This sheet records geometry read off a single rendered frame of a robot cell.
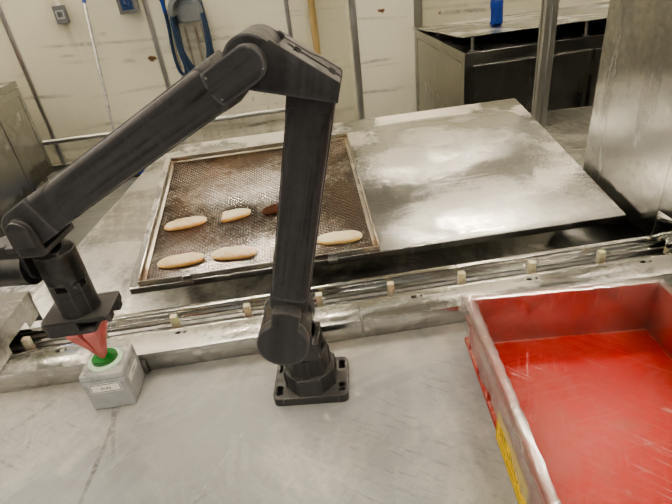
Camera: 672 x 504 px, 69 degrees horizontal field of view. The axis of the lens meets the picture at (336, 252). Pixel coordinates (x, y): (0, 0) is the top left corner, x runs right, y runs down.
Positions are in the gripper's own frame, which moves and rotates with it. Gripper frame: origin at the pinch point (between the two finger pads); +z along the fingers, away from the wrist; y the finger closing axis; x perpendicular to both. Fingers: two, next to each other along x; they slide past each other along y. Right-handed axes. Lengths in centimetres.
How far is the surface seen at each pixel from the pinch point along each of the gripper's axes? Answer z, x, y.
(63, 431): 9.4, -6.8, -7.6
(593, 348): 9, -7, 79
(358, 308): 5.4, 7.7, 42.8
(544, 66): -13, 90, 115
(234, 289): 9.4, 26.3, 17.5
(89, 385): 3.6, -3.4, -2.3
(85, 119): 48, 383, -148
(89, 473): 9.4, -15.6, -0.5
